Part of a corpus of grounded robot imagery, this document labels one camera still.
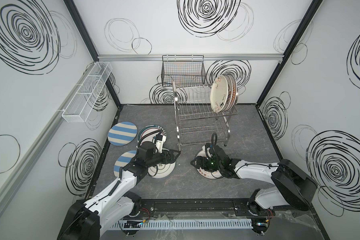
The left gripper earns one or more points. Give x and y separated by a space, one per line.
168 156

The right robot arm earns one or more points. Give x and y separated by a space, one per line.
291 186

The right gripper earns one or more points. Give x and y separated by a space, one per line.
198 162

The cream floral plate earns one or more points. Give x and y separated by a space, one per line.
219 94

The white slotted cable duct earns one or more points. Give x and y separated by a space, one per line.
201 224

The stainless steel dish rack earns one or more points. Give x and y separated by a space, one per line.
195 119

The green rimmed white plate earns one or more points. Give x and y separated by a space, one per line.
146 136

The red character plate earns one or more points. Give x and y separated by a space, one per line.
230 92

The blue striped plate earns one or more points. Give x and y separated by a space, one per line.
122 161
122 133

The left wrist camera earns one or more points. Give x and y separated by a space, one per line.
159 142

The black wire basket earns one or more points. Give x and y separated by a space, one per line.
183 70

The white plate flower outline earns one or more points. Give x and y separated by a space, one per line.
158 166

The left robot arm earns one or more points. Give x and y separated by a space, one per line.
89 220

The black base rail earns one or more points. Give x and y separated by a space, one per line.
151 208

